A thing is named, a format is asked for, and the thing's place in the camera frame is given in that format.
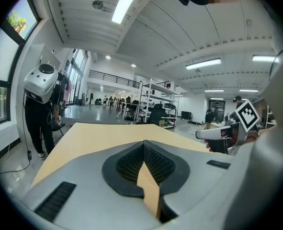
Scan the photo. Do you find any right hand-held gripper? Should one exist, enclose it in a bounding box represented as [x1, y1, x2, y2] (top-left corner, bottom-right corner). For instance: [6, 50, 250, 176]
[194, 99, 261, 156]

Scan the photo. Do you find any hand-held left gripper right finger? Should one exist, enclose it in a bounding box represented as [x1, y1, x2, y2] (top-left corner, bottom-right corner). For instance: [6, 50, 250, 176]
[144, 139, 237, 230]

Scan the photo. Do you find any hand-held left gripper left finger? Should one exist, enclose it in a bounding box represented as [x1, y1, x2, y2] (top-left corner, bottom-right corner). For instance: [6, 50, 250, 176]
[21, 139, 164, 230]

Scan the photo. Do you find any person's right hand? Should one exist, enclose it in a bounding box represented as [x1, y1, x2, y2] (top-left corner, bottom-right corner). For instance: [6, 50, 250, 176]
[204, 139, 214, 153]

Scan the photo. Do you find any black office chair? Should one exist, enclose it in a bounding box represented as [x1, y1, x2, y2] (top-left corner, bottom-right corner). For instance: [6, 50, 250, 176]
[146, 103, 168, 127]

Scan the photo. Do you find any white metal shelf rack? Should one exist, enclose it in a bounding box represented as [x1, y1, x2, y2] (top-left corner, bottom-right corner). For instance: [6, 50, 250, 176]
[138, 78, 181, 129]

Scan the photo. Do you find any black folding chair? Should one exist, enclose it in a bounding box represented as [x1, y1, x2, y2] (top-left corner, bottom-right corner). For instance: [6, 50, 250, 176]
[50, 121, 66, 144]

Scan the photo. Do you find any ceiling strip light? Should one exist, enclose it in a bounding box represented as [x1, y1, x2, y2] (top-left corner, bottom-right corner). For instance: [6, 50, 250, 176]
[185, 57, 222, 71]

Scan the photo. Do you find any person's light shirt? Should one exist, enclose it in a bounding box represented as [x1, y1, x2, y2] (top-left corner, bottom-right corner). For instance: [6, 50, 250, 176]
[260, 0, 283, 135]

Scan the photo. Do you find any black balcony railing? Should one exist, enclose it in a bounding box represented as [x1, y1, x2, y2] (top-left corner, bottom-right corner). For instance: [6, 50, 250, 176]
[88, 69, 142, 89]

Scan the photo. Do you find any dark framed window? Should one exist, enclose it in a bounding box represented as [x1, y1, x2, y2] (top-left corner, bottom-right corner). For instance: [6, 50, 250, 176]
[0, 0, 43, 130]

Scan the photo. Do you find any long ceiling light panel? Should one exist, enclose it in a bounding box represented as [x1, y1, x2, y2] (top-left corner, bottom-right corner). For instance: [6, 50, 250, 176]
[111, 0, 146, 24]

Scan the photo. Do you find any round ceiling fixture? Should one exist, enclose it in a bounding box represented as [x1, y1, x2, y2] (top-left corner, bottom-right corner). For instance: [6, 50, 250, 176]
[92, 0, 113, 13]

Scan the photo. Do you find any black floor cable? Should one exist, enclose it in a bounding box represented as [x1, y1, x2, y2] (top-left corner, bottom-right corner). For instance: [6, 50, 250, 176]
[0, 90, 34, 175]

